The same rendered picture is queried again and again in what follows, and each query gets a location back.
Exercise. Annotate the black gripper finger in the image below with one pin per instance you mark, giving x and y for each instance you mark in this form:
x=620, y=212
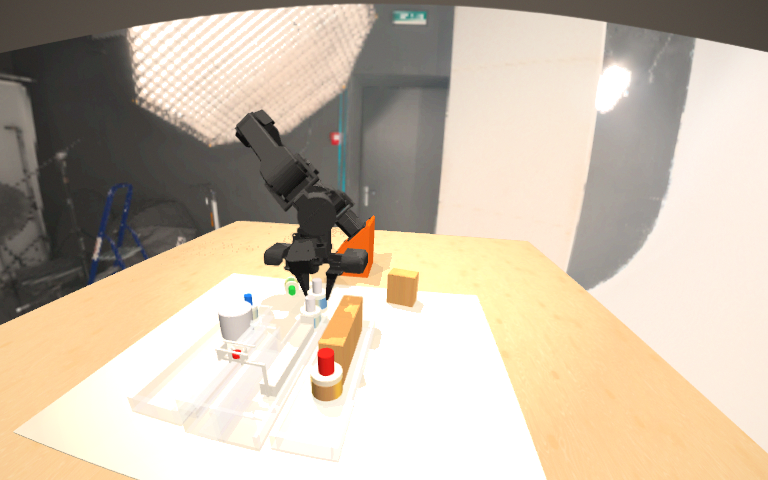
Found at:
x=331, y=277
x=303, y=280

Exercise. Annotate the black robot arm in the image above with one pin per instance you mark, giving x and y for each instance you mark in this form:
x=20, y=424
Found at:
x=294, y=177

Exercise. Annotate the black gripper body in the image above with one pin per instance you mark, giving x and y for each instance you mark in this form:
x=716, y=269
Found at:
x=351, y=261

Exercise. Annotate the brown jar with red lid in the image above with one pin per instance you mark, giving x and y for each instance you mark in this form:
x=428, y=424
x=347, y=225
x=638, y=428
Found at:
x=326, y=377

